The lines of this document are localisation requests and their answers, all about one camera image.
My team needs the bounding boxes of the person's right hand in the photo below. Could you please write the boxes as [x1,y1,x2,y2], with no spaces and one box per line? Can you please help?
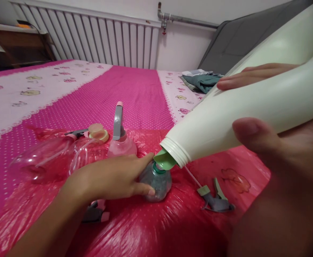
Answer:
[216,63,313,196]

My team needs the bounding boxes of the person's left hand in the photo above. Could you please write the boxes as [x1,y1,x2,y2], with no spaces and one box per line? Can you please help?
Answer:
[62,153,157,201]

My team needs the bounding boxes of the person's left thumb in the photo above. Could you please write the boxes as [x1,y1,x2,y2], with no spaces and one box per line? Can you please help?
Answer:
[115,180,157,196]

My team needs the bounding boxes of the person's right thumb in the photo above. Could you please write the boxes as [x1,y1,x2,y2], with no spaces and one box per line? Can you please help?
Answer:
[232,117,281,158]

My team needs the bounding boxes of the person's right fingers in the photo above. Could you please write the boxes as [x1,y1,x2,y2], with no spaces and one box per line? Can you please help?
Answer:
[216,63,303,91]

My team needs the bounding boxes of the person's left index finger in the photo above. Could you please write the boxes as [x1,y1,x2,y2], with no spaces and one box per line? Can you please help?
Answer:
[111,153,157,173]

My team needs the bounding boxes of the small green-tinted clear bottle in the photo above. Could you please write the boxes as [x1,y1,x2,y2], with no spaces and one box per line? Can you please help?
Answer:
[138,160,173,203]

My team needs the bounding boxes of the large white plastic jug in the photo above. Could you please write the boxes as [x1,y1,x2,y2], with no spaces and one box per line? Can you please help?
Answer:
[153,0,313,171]

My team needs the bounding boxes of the pink spray bottle grey trigger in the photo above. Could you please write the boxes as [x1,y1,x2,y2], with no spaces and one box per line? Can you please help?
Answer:
[107,101,138,159]

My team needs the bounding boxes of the red plastic sheet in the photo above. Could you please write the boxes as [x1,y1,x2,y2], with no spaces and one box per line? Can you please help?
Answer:
[0,128,272,257]

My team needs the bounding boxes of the pink and yellow cap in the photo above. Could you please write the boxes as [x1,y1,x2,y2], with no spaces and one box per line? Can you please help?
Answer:
[88,123,110,142]

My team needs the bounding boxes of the clear pink empty bottle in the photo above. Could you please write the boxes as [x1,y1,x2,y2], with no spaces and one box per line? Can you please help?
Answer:
[67,137,109,178]

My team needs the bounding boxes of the grey pink trigger spray head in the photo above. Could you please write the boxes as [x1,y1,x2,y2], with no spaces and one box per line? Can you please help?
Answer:
[81,199,111,223]

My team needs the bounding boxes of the pile of folded clothes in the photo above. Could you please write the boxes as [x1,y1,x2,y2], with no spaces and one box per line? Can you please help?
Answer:
[179,69,226,95]

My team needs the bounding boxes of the grey green trigger spray head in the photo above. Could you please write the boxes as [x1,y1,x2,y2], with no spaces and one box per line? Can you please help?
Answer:
[182,165,236,213]

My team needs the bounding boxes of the pink dotted bed sheet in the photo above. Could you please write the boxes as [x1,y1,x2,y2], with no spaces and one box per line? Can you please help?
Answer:
[0,59,228,236]

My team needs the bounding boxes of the grey metal pipe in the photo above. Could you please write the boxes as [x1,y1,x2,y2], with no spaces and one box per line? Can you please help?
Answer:
[157,2,220,36]

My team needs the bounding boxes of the clear pink bottle with sprayer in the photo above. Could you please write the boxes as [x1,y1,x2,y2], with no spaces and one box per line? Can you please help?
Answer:
[9,129,91,185]

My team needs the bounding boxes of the white radiator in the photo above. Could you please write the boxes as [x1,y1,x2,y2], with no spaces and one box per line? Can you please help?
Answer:
[9,1,163,71]

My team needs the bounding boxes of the dark wooden desk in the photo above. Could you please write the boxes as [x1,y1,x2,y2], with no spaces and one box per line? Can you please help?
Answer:
[0,5,57,75]

